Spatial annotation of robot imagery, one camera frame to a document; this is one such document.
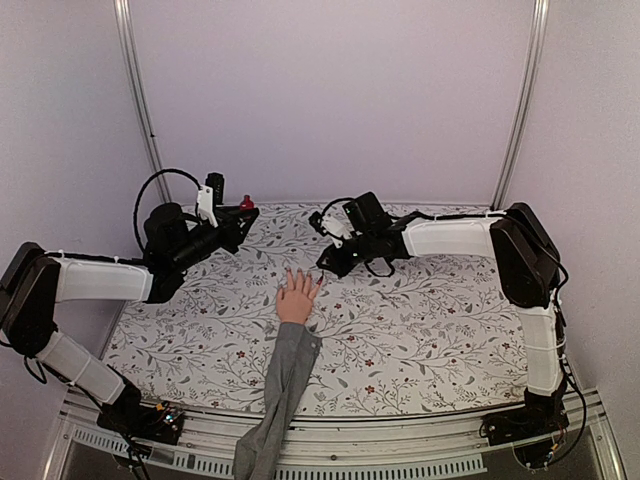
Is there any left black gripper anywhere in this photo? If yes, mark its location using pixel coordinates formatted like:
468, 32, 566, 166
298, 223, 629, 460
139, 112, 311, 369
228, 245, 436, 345
171, 204, 258, 271

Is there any red nail polish bottle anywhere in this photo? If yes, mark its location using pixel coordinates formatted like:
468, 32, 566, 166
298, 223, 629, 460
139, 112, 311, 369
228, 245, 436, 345
240, 195, 255, 210

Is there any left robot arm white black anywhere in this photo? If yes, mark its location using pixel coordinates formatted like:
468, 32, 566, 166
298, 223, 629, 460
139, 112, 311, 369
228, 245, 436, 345
1, 203, 259, 434

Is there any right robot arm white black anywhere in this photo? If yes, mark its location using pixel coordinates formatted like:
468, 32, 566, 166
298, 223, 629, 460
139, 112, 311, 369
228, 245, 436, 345
309, 192, 568, 436

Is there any person's hand on table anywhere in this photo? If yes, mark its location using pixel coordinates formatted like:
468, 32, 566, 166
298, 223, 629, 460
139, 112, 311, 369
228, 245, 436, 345
276, 268, 322, 325

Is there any floral patterned table cloth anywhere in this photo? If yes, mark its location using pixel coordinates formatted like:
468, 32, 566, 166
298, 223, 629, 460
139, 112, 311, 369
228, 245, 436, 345
104, 205, 528, 417

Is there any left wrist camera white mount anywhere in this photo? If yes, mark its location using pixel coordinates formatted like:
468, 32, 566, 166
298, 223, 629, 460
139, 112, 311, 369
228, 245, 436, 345
196, 172, 225, 228

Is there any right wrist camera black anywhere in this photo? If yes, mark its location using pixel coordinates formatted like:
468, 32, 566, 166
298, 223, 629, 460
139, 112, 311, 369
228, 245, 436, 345
309, 211, 352, 248

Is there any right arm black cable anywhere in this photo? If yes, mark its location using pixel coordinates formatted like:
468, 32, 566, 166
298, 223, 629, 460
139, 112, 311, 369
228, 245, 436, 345
319, 197, 359, 216

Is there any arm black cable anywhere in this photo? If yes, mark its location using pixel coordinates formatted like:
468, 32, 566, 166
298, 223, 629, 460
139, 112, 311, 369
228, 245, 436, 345
319, 197, 359, 216
133, 167, 204, 251

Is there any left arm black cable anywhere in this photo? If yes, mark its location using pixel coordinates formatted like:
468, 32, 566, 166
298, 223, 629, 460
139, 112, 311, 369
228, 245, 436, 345
133, 167, 204, 251

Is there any front aluminium rail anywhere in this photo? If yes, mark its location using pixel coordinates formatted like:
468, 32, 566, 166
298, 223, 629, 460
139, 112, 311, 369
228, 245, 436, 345
41, 389, 635, 479

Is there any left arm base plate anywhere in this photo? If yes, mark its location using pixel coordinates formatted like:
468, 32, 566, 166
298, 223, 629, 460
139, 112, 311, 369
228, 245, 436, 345
97, 400, 185, 446

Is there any left aluminium frame post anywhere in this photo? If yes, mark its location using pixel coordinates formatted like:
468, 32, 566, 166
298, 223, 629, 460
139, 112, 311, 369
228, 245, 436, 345
113, 0, 164, 173

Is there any aluminium frame post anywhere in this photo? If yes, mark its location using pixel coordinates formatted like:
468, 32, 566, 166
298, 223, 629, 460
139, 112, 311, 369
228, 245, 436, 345
113, 0, 164, 173
491, 0, 550, 210

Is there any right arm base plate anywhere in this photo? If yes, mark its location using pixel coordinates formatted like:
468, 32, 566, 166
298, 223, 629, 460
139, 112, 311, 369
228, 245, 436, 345
478, 402, 569, 470

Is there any right aluminium frame post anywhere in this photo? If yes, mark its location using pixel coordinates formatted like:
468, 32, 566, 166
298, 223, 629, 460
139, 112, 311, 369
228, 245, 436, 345
491, 0, 550, 210

